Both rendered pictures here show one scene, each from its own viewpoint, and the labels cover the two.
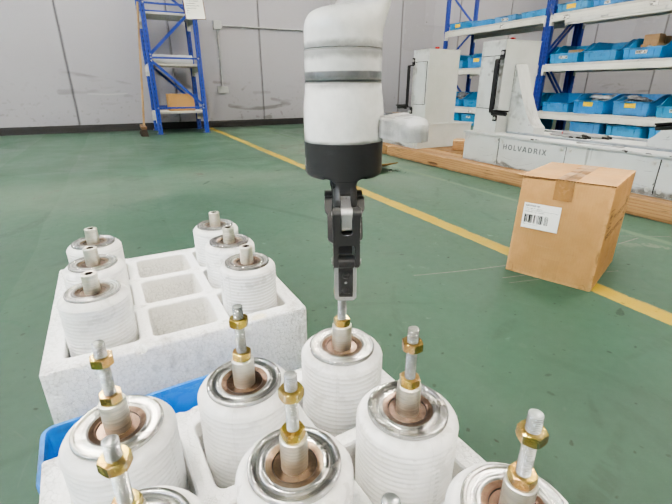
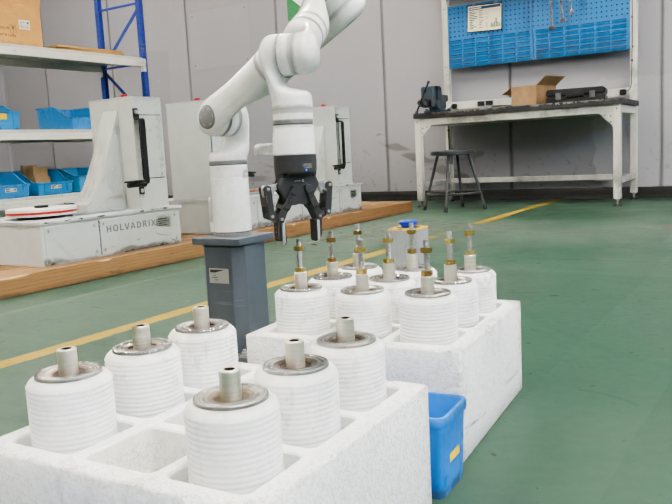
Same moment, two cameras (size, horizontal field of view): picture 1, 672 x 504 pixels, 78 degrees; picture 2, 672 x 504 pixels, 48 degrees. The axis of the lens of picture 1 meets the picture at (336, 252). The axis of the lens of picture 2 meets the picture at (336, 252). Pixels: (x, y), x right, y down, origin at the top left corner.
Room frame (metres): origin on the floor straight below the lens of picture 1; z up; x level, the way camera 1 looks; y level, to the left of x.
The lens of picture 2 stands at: (1.04, 1.15, 0.49)
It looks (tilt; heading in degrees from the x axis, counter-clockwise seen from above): 8 degrees down; 239
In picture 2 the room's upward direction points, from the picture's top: 3 degrees counter-clockwise
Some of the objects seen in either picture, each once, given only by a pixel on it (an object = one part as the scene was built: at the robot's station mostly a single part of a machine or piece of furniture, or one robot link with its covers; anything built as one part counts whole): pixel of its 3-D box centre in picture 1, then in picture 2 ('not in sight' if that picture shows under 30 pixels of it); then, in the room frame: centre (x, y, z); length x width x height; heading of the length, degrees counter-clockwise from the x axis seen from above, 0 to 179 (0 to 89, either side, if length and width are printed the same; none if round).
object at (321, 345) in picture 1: (341, 345); (301, 288); (0.41, -0.01, 0.25); 0.08 x 0.08 x 0.01
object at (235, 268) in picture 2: not in sight; (237, 295); (0.30, -0.54, 0.15); 0.15 x 0.15 x 0.30; 27
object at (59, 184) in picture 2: not in sight; (36, 182); (-0.15, -5.62, 0.36); 0.50 x 0.38 x 0.21; 118
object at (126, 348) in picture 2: (229, 241); (142, 347); (0.77, 0.21, 0.25); 0.08 x 0.08 x 0.01
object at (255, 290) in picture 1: (251, 307); (206, 388); (0.67, 0.15, 0.16); 0.10 x 0.10 x 0.18
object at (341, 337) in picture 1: (341, 336); (300, 280); (0.41, -0.01, 0.26); 0.02 x 0.02 x 0.03
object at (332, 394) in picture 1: (341, 406); (304, 337); (0.41, -0.01, 0.16); 0.10 x 0.10 x 0.18
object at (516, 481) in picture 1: (522, 475); not in sight; (0.21, -0.13, 0.29); 0.02 x 0.02 x 0.01; 1
